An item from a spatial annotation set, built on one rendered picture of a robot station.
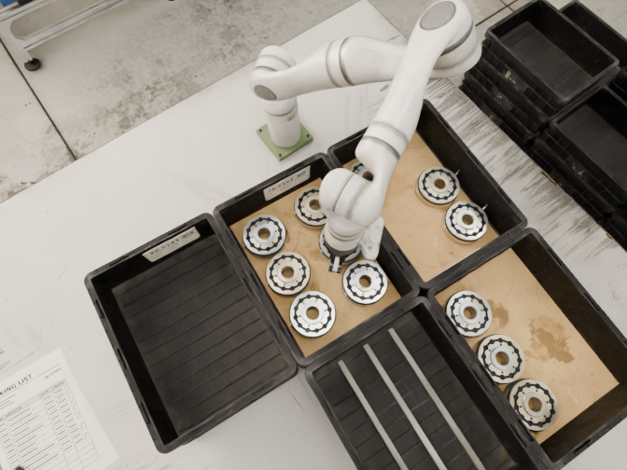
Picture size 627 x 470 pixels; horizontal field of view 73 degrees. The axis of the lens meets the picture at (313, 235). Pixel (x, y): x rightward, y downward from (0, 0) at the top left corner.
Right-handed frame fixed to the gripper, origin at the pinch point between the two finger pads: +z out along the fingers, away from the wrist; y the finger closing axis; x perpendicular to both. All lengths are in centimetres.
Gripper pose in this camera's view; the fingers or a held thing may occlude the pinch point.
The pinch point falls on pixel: (338, 253)
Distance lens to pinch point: 97.5
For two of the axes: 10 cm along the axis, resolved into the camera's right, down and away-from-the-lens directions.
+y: -2.3, 9.2, -3.3
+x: 9.7, 2.2, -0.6
